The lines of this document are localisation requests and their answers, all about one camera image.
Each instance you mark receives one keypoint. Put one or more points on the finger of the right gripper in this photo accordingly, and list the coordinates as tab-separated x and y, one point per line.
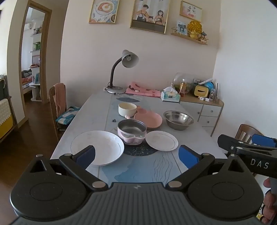
264	140
230	144

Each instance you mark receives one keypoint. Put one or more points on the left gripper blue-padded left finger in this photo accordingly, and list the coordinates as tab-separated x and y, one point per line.
77	164

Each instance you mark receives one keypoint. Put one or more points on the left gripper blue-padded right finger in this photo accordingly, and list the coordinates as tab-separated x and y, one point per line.
197	165

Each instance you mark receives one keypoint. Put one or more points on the large white plate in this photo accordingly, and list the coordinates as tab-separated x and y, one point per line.
108	146

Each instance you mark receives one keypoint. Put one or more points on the small white plate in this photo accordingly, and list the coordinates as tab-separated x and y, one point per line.
162	141

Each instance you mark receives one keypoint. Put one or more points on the large steel bowl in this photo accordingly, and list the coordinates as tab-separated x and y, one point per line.
178	120

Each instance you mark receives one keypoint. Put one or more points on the pink plate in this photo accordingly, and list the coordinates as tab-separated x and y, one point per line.
151	119

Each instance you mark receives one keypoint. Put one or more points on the pink pot with steel liner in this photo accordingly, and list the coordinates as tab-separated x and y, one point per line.
132	132

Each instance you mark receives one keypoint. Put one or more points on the cream ceramic bowl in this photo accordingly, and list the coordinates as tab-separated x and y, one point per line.
127	109

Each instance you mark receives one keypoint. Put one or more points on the person's right hand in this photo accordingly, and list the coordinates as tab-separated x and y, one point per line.
269	209

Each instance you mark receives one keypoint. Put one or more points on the wooden chair right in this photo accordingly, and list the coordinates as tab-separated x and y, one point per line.
245	133

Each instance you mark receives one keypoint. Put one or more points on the white drawer cabinet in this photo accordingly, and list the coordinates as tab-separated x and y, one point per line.
205	113

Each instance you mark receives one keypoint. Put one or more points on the yellow tissue holder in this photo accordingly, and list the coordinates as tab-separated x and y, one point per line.
201	91

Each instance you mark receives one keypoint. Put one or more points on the blue globe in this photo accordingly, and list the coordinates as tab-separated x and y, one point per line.
209	85

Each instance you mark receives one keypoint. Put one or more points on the tissue box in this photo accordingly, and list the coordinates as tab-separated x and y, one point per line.
169	94

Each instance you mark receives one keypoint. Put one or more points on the wooden chair with pink towel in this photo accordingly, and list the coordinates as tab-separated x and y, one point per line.
62	115

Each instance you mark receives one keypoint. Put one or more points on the amber bottle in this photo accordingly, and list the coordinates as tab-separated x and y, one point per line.
182	88

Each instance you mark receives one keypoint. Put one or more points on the glass jar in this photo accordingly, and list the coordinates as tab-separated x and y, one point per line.
178	79

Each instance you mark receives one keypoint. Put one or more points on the pink cloth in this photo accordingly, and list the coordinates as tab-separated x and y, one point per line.
136	89

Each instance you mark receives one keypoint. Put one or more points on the grey desk lamp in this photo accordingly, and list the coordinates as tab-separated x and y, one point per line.
116	84

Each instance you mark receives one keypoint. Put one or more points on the wooden wall shelf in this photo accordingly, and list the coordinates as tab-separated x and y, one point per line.
188	38

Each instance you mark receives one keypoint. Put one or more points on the small pink picture frame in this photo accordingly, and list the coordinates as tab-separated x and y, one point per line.
190	11

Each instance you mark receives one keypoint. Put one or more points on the family picture frame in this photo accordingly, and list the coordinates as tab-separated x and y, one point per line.
150	15

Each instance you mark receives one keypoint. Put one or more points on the egg picture frame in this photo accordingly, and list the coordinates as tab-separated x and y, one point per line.
104	12

